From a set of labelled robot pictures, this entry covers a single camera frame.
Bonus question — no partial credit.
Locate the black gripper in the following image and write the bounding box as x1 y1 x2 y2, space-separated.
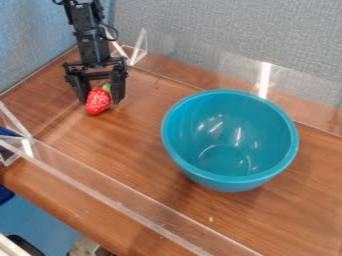
62 29 128 104

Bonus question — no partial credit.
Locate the red toy strawberry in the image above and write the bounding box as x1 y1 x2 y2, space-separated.
85 84 110 115

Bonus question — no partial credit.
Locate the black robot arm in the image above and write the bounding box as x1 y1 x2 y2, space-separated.
52 0 128 104

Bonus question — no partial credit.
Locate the blue plastic bowl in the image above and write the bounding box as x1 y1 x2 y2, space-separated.
160 90 299 192

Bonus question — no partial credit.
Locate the dark blue object at left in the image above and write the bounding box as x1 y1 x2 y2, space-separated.
0 125 20 206

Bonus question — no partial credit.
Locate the clear acrylic front barrier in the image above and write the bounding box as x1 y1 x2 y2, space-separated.
0 138 261 256

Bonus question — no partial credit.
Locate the clear acrylic barrier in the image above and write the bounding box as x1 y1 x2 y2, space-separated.
0 138 261 256
120 30 342 137

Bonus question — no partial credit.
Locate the clear acrylic back barrier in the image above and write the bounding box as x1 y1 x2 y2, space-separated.
120 30 342 137

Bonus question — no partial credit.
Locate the black object bottom left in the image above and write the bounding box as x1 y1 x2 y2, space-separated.
6 234 45 256

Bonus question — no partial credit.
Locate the clear acrylic corner bracket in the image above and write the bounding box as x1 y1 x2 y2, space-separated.
105 29 148 66

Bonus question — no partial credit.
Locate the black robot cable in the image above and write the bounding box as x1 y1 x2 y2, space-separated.
100 21 120 42

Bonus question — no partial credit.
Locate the clear acrylic left bracket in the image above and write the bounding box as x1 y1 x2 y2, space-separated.
0 101 33 166

